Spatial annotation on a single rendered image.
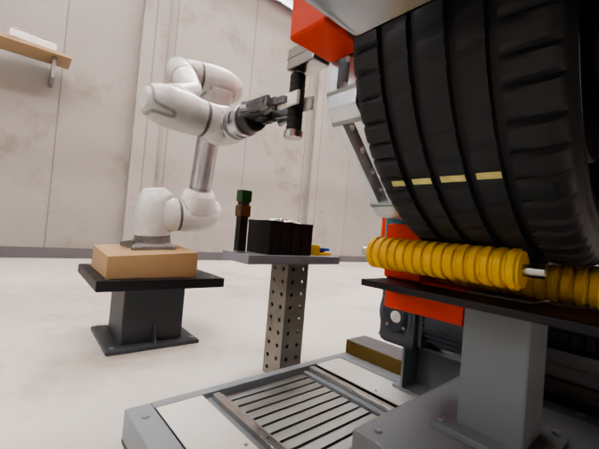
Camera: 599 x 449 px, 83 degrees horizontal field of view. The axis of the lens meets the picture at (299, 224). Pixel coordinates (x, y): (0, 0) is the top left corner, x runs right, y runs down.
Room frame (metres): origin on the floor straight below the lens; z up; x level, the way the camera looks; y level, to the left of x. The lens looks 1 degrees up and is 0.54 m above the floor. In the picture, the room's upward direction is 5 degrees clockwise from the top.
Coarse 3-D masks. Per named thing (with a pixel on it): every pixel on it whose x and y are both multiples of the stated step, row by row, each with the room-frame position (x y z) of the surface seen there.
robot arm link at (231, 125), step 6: (234, 108) 0.90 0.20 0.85; (228, 114) 0.91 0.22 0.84; (234, 114) 0.90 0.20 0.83; (228, 120) 0.91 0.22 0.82; (234, 120) 0.90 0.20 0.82; (228, 126) 0.92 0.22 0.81; (234, 126) 0.90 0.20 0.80; (228, 132) 0.94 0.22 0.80; (234, 132) 0.92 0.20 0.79; (240, 132) 0.91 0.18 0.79; (234, 138) 0.96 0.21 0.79; (240, 138) 0.96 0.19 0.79
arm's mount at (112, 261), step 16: (96, 256) 1.43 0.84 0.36; (112, 256) 1.27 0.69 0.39; (128, 256) 1.30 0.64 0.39; (144, 256) 1.34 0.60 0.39; (160, 256) 1.38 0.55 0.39; (176, 256) 1.42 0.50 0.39; (192, 256) 1.46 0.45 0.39; (112, 272) 1.27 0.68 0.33; (128, 272) 1.30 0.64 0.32; (144, 272) 1.34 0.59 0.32; (160, 272) 1.38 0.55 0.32; (176, 272) 1.42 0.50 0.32; (192, 272) 1.46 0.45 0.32
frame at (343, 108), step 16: (336, 64) 0.54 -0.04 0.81; (352, 64) 0.51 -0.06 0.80; (336, 80) 0.54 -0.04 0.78; (352, 80) 0.51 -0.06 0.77; (336, 96) 0.53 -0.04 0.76; (352, 96) 0.51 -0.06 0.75; (336, 112) 0.54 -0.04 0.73; (352, 112) 0.52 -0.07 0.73; (336, 128) 0.56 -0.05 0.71; (352, 128) 0.57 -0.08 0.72; (352, 144) 0.57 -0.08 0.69; (368, 144) 0.54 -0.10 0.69; (352, 160) 0.59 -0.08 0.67; (368, 160) 0.60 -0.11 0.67; (368, 176) 0.60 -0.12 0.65; (368, 192) 0.62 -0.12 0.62; (384, 192) 0.63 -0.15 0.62; (384, 208) 0.63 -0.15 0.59
